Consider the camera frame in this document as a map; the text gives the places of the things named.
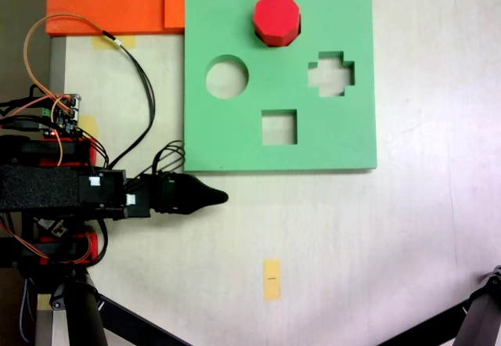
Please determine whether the black white braided cable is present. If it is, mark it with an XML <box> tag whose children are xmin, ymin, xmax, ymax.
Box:
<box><xmin>18</xmin><ymin>278</ymin><xmax>33</xmax><ymax>344</ymax></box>

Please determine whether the black USB cable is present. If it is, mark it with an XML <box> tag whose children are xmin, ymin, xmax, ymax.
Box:
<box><xmin>0</xmin><ymin>120</ymin><xmax>41</xmax><ymax>131</ymax></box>

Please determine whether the thin orange wire loop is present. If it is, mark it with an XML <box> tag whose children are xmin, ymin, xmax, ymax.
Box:
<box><xmin>23</xmin><ymin>13</ymin><xmax>109</xmax><ymax>109</ymax></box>

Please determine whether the marked yellow tape strip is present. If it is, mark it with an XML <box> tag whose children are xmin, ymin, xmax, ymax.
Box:
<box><xmin>262</xmin><ymin>258</ymin><xmax>283</xmax><ymax>303</ymax></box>

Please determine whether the wide yellow masking tape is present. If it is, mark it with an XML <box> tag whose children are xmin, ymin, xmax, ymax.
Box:
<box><xmin>91</xmin><ymin>35</ymin><xmax>137</xmax><ymax>51</ymax></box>

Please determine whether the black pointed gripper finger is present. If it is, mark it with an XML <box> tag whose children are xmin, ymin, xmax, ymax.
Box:
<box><xmin>171</xmin><ymin>173</ymin><xmax>229</xmax><ymax>214</ymax></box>

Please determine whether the thick black tripod leg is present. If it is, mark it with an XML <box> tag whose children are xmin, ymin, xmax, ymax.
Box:
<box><xmin>49</xmin><ymin>273</ymin><xmax>109</xmax><ymax>346</ymax></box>
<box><xmin>455</xmin><ymin>265</ymin><xmax>501</xmax><ymax>346</ymax></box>

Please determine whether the green shape sorter board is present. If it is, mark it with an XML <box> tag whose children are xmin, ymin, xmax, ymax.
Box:
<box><xmin>182</xmin><ymin>0</ymin><xmax>378</xmax><ymax>174</ymax></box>

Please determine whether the black base circuit board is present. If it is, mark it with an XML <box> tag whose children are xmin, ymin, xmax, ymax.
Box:
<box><xmin>35</xmin><ymin>216</ymin><xmax>67</xmax><ymax>240</ymax></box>

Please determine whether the red octagonal pillar block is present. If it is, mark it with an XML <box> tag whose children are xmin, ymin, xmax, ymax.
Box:
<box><xmin>251</xmin><ymin>0</ymin><xmax>302</xmax><ymax>48</ymax></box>

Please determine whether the red printed base clamp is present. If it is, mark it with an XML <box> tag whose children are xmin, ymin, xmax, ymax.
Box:
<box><xmin>38</xmin><ymin>136</ymin><xmax>99</xmax><ymax>167</ymax></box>
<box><xmin>38</xmin><ymin>232</ymin><xmax>99</xmax><ymax>265</ymax></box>

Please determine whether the black forearm cable bundle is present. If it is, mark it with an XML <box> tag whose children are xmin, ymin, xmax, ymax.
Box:
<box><xmin>150</xmin><ymin>139</ymin><xmax>186</xmax><ymax>175</ymax></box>

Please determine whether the large orange foam block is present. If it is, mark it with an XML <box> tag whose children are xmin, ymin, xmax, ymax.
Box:
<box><xmin>45</xmin><ymin>0</ymin><xmax>166</xmax><ymax>36</ymax></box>

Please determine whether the circuit board with wires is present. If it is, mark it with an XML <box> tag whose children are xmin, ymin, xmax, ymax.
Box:
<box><xmin>41</xmin><ymin>94</ymin><xmax>83</xmax><ymax>138</ymax></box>

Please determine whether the slanted black tripod leg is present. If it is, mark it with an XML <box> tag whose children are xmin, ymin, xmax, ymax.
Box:
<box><xmin>96</xmin><ymin>291</ymin><xmax>193</xmax><ymax>346</ymax></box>
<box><xmin>377</xmin><ymin>301</ymin><xmax>471</xmax><ymax>346</ymax></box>

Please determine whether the long black servo cable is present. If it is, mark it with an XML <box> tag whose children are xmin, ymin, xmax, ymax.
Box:
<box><xmin>100</xmin><ymin>28</ymin><xmax>157</xmax><ymax>169</ymax></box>

